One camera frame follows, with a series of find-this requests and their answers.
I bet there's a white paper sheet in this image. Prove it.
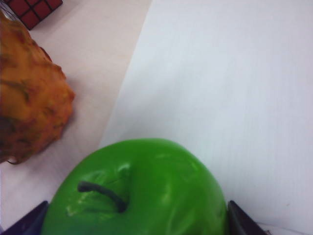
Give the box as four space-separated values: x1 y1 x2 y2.
99 0 313 235

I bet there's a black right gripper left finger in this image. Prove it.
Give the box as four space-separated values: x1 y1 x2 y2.
0 200 49 235

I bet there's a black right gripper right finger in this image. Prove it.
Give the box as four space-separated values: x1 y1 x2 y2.
227 200 269 235

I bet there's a green plastic apple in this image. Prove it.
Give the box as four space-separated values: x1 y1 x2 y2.
41 138 229 235

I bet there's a plastic pineapple with green crown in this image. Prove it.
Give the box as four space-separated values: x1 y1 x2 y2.
0 9 75 165

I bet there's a colourful Rubik's cube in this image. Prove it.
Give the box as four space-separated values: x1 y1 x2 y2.
3 0 64 31

